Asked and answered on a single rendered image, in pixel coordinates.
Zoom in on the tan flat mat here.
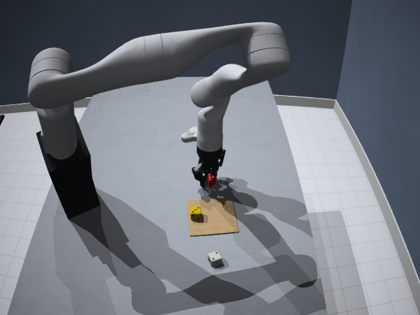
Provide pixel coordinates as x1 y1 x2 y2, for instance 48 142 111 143
186 197 239 236

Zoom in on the yellow die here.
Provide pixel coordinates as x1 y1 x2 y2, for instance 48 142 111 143
190 207 201 220

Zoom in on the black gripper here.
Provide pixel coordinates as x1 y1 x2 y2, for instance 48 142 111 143
192 146 226 188

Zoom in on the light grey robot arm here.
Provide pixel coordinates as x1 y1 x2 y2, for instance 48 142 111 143
28 22 292 159

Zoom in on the red die with white pips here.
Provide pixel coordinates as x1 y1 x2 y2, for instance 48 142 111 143
207 174 216 188

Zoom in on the white die with black pips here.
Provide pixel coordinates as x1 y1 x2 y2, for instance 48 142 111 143
208 251 222 266

